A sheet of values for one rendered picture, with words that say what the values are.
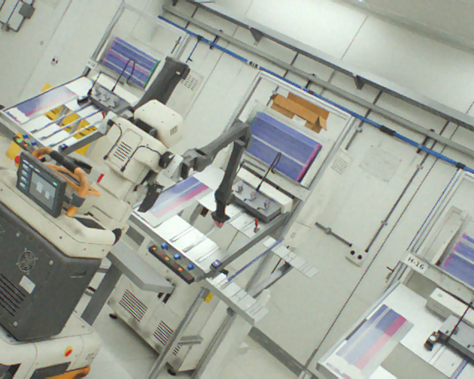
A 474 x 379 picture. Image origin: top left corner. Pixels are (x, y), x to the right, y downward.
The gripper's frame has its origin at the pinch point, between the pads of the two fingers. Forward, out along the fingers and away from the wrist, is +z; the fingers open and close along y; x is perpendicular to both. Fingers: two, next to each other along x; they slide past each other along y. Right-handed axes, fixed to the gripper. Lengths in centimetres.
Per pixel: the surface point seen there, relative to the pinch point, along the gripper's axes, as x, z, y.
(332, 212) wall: -153, 90, 8
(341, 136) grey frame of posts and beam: -77, -41, -24
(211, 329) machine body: 25, 55, -21
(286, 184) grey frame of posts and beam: -46.5, -12.8, -10.8
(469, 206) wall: -192, 47, -82
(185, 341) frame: 50, 38, -25
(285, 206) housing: -36.8, -6.2, -19.2
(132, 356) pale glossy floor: 67, 65, 2
